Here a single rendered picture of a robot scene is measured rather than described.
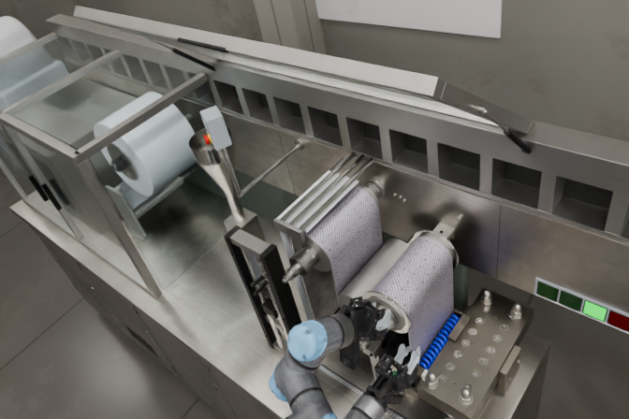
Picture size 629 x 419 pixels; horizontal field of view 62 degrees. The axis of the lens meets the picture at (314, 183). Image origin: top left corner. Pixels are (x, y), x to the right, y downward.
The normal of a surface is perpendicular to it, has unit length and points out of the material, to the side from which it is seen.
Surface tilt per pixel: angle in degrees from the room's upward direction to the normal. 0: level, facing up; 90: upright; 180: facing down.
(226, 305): 0
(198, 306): 0
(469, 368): 0
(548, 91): 90
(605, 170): 90
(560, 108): 90
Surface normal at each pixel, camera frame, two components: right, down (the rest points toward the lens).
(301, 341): -0.60, -0.04
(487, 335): -0.18, -0.76
